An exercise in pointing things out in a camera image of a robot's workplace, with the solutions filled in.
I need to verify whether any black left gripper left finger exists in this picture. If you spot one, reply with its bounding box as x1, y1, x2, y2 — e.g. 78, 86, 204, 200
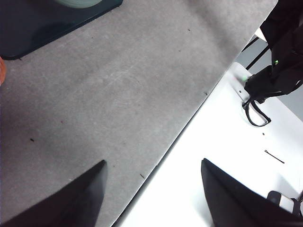
0, 159, 108, 227

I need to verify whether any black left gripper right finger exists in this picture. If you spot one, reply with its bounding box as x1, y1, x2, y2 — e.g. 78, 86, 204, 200
201, 157, 303, 227

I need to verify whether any teal ceramic bowl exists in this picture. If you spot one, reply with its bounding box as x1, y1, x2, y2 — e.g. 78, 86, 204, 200
53, 0, 104, 9

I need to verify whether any thin black pin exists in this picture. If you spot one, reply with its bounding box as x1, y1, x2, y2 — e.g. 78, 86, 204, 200
264, 149, 285, 164

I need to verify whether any brown wicker basket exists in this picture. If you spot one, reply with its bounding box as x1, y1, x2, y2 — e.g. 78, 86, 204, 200
0, 56, 7, 86

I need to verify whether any black rectangular tray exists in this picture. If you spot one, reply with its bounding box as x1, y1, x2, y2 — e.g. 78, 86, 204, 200
0, 0, 124, 61

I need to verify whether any black looped cable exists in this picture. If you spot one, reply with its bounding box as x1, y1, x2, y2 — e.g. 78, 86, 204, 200
242, 97, 272, 127

